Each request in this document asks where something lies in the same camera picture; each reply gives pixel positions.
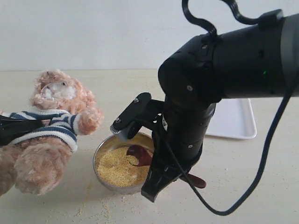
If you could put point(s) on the teddy bear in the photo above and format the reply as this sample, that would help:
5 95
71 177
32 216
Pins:
34 163

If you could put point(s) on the steel bowl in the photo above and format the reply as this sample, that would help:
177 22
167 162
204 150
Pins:
111 143

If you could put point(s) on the yellow millet grains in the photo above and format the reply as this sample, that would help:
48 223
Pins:
114 168

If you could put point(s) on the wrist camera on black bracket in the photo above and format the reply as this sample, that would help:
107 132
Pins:
143 111

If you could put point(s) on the white plastic tray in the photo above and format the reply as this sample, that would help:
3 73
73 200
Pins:
233 118

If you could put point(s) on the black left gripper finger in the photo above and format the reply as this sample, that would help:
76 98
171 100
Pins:
16 126

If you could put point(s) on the dark red wooden spoon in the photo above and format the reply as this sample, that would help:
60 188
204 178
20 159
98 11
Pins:
145 159

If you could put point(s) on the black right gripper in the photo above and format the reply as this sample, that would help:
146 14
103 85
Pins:
184 130

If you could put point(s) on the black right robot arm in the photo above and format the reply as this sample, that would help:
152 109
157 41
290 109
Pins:
259 61

